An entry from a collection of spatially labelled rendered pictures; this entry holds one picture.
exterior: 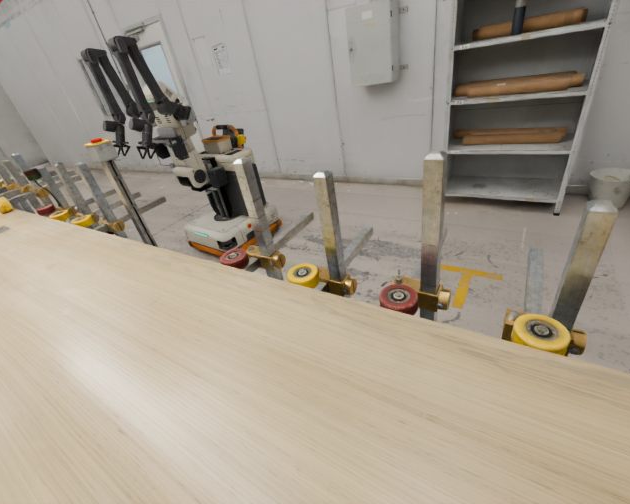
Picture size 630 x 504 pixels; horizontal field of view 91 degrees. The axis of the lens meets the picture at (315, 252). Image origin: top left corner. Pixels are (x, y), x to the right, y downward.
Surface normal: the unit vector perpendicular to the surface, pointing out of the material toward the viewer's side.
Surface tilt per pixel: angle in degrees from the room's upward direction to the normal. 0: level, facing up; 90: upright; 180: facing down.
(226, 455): 0
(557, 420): 0
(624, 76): 90
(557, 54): 90
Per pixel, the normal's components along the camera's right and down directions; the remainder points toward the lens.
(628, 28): -0.52, 0.53
